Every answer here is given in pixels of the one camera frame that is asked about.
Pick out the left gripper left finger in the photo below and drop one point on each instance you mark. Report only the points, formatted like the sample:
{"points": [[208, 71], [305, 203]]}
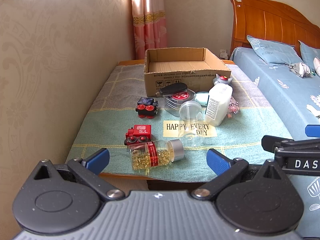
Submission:
{"points": [[86, 172]]}

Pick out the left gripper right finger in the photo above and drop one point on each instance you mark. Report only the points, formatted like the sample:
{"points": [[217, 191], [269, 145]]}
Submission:
{"points": [[228, 171]]}

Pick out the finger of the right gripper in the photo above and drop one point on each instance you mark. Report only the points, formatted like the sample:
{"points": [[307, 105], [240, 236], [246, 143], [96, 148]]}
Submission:
{"points": [[270, 143], [312, 131]]}

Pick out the pink keychain charm with ring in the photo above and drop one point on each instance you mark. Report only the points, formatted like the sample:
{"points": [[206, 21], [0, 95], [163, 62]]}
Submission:
{"points": [[233, 107]]}

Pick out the clear jar with lid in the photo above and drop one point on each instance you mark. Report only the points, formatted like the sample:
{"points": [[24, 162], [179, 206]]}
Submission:
{"points": [[191, 114]]}

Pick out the red S.L toy train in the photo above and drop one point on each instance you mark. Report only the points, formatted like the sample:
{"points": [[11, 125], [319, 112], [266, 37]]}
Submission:
{"points": [[138, 134]]}

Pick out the white medical cotton swab bottle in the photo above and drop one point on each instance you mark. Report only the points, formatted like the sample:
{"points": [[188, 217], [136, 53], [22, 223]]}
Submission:
{"points": [[218, 103]]}

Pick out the light blue round case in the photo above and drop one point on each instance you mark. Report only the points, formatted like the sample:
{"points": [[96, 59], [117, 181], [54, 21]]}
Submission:
{"points": [[202, 98]]}

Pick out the black red toy train car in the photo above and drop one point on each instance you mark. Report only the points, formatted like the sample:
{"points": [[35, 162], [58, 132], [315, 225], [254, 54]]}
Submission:
{"points": [[147, 107]]}

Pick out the black glossy oval object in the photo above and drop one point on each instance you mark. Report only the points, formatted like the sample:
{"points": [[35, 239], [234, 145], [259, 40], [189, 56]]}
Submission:
{"points": [[171, 89]]}

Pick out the grey monster figurine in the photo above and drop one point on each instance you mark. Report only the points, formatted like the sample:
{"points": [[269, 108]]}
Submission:
{"points": [[222, 79]]}

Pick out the blue floral bed sheet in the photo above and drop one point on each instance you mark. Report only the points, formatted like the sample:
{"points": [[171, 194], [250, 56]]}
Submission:
{"points": [[289, 95]]}

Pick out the crumpled grey cloth on bed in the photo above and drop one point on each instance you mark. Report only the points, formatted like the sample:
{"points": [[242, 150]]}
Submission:
{"points": [[301, 70]]}

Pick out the green grey checked table cloth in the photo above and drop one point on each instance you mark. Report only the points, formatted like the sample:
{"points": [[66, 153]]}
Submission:
{"points": [[113, 113]]}

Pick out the blue floral pillow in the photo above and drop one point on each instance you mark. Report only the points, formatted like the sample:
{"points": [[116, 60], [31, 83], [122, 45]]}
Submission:
{"points": [[274, 52]]}

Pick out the open cardboard box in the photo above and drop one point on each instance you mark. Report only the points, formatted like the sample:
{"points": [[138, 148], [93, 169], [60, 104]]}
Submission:
{"points": [[196, 67]]}

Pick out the wooden bed headboard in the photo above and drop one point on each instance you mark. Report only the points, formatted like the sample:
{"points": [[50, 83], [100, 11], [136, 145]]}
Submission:
{"points": [[273, 21]]}

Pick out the pink curtain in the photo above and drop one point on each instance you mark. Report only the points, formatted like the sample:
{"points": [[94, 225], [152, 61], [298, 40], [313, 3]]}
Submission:
{"points": [[149, 25]]}

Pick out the white wall socket with plug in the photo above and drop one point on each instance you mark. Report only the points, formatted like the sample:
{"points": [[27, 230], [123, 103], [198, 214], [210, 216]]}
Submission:
{"points": [[223, 54]]}

